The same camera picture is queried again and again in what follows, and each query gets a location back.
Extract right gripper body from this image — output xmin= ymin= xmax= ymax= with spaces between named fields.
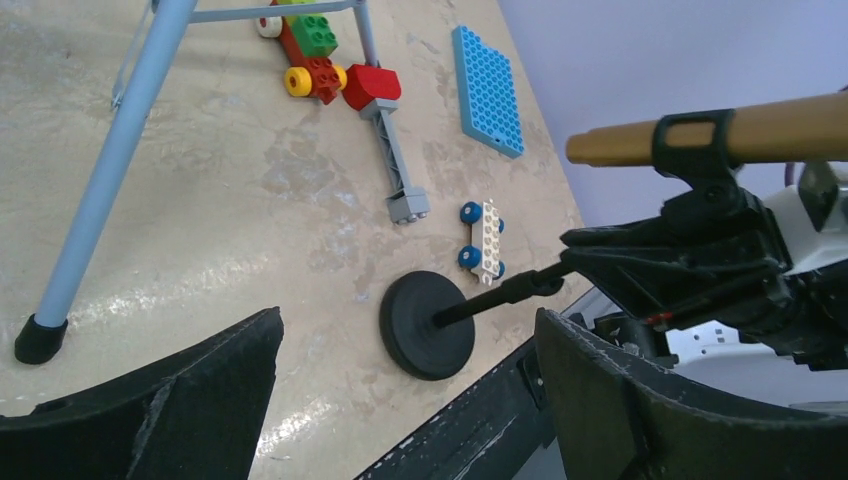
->
xmin=561 ymin=192 xmax=847 ymax=371

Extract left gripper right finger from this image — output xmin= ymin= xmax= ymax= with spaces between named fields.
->
xmin=534 ymin=308 xmax=847 ymax=479

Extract light blue music stand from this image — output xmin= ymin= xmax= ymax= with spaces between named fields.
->
xmin=1 ymin=1 xmax=385 ymax=379

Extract green red lego vehicle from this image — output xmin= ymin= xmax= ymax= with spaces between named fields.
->
xmin=255 ymin=13 xmax=347 ymax=105

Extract black microphone stand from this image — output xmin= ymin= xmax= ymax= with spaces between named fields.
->
xmin=379 ymin=109 xmax=744 ymax=381

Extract gold microphone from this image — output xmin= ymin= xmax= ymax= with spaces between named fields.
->
xmin=565 ymin=91 xmax=848 ymax=168

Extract light blue lego baseplate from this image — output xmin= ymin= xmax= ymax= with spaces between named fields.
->
xmin=452 ymin=25 xmax=525 ymax=159

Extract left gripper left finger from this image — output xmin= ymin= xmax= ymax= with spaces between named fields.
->
xmin=1 ymin=307 xmax=284 ymax=479

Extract white lego car blue wheels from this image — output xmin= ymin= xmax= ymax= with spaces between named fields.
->
xmin=457 ymin=199 xmax=505 ymax=286

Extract red grey lego column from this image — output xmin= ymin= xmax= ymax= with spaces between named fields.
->
xmin=343 ymin=64 xmax=430 ymax=225

